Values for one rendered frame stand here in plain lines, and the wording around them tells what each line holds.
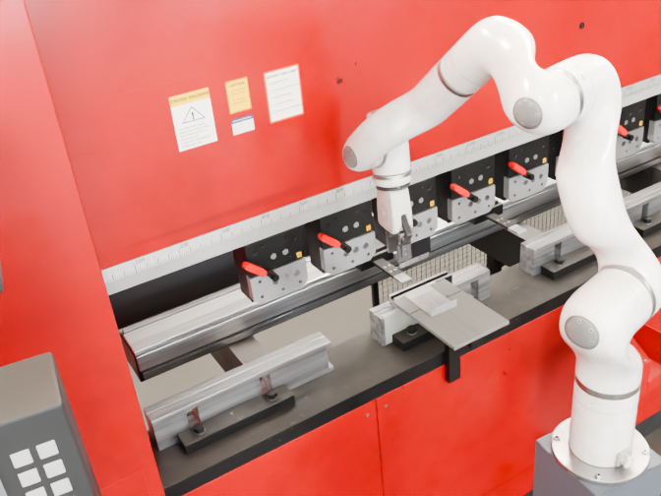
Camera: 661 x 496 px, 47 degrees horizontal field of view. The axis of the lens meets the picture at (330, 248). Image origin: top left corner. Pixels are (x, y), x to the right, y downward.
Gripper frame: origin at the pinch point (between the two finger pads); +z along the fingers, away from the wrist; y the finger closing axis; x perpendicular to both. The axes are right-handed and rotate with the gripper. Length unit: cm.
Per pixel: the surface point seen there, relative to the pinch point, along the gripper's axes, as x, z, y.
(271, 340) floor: -4, 107, -173
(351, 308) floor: 40, 105, -181
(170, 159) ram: -46, -29, -5
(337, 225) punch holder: -8.7, -2.2, -17.0
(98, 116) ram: -57, -41, -1
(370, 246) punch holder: -0.1, 6.3, -19.8
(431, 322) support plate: 12.2, 28.6, -13.9
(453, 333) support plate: 15.4, 29.5, -7.2
